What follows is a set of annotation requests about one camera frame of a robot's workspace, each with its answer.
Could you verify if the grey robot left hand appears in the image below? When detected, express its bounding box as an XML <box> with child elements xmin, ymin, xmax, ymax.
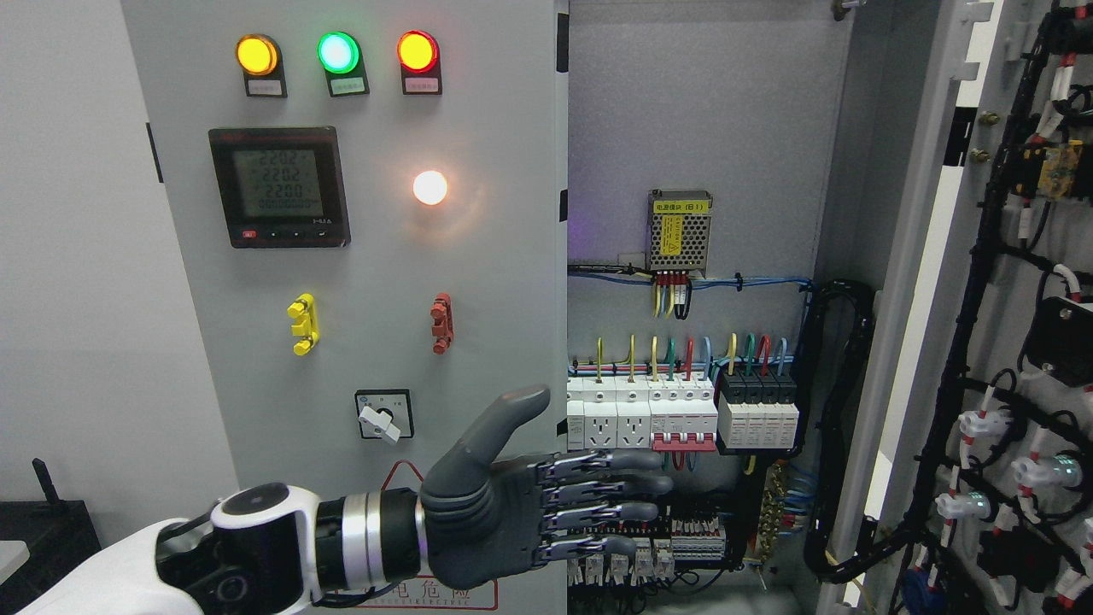
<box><xmin>420</xmin><ymin>385</ymin><xmax>673</xmax><ymax>590</ymax></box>

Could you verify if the grey cabinet door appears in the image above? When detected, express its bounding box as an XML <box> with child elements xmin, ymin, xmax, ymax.
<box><xmin>804</xmin><ymin>1</ymin><xmax>1090</xmax><ymax>614</ymax></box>
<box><xmin>120</xmin><ymin>0</ymin><xmax>571</xmax><ymax>615</ymax></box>

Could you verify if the red electric danger sticker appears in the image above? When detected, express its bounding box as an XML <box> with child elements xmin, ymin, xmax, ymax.
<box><xmin>333</xmin><ymin>460</ymin><xmax>500</xmax><ymax>612</ymax></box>

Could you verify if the lower relay terminal row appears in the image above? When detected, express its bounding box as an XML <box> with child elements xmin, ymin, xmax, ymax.
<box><xmin>567</xmin><ymin>497</ymin><xmax>728</xmax><ymax>590</ymax></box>

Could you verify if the white socket breaker row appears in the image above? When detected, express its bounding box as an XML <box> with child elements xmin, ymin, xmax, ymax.
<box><xmin>565</xmin><ymin>375</ymin><xmax>717</xmax><ymax>453</ymax></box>

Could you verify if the brass ground terminal bar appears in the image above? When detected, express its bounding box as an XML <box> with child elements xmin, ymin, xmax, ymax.
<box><xmin>755</xmin><ymin>460</ymin><xmax>787</xmax><ymax>567</ymax></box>

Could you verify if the black white surge protector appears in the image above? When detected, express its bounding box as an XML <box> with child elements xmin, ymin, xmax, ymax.
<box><xmin>716</xmin><ymin>369</ymin><xmax>800</xmax><ymax>454</ymax></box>

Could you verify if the white glowing indicator lamp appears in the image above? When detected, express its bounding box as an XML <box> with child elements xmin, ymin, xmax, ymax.
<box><xmin>412</xmin><ymin>170</ymin><xmax>449</xmax><ymax>206</ymax></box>

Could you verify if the metal mesh power supply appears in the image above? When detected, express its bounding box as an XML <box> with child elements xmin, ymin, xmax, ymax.
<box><xmin>646</xmin><ymin>190</ymin><xmax>713</xmax><ymax>272</ymax></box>

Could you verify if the black digital power meter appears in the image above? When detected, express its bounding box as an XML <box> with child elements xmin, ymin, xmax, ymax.
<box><xmin>208</xmin><ymin>126</ymin><xmax>351</xmax><ymax>249</ymax></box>

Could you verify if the black box at left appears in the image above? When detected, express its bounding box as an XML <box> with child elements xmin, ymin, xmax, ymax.
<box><xmin>1</xmin><ymin>458</ymin><xmax>101</xmax><ymax>614</ymax></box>

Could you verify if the red indicator light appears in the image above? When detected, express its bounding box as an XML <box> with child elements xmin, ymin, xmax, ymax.
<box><xmin>395</xmin><ymin>29</ymin><xmax>442</xmax><ymax>95</ymax></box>

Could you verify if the green indicator light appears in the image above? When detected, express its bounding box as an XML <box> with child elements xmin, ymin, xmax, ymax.
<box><xmin>316</xmin><ymin>31</ymin><xmax>371</xmax><ymax>97</ymax></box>

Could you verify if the yellow indicator light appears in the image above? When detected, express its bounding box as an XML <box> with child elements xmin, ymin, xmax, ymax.
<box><xmin>235</xmin><ymin>32</ymin><xmax>287</xmax><ymax>98</ymax></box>

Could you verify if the white rotary selector switch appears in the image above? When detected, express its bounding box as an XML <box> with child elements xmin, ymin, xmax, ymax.
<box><xmin>354</xmin><ymin>389</ymin><xmax>415</xmax><ymax>445</ymax></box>

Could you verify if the red terminal post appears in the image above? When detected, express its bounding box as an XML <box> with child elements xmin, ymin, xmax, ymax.
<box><xmin>430</xmin><ymin>292</ymin><xmax>454</xmax><ymax>355</ymax></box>

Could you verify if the yellow terminal post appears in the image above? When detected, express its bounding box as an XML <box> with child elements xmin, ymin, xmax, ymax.
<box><xmin>286</xmin><ymin>292</ymin><xmax>320</xmax><ymax>355</ymax></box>

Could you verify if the black right cable loom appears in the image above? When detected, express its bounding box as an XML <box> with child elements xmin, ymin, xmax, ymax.
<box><xmin>798</xmin><ymin>279</ymin><xmax>877</xmax><ymax>586</ymax></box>

